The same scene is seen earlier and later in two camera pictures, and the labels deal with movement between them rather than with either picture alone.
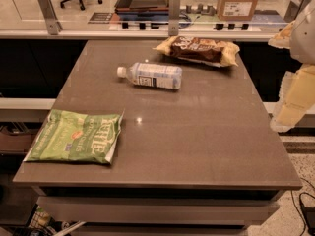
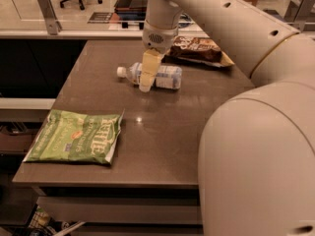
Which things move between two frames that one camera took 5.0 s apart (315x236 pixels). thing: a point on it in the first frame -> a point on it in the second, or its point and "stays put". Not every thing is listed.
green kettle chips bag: (69, 136) stays put
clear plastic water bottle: (157, 75) stays put
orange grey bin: (144, 2) stays put
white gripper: (303, 39) -> (158, 38)
